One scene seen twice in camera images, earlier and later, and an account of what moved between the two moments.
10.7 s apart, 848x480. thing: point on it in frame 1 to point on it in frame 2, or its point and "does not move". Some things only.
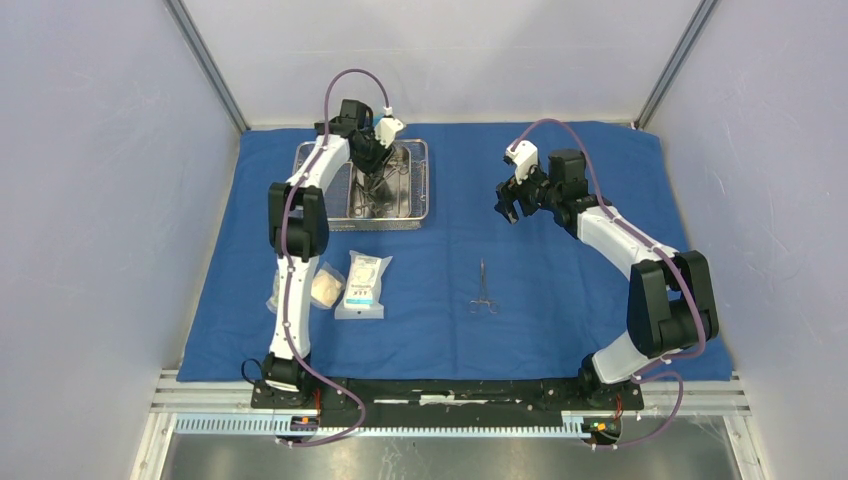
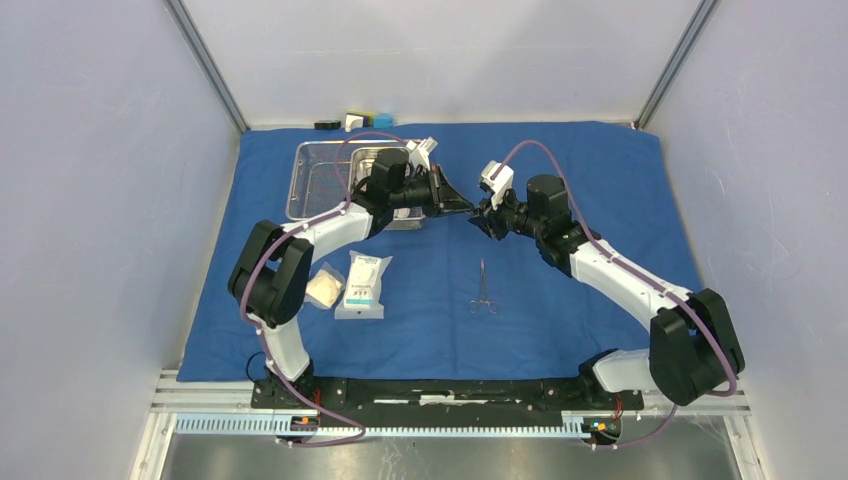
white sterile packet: [362, 298] does not move
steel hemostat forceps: [483, 297] does not move
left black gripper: [381, 159] to [451, 200]
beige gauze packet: [327, 286] does not move
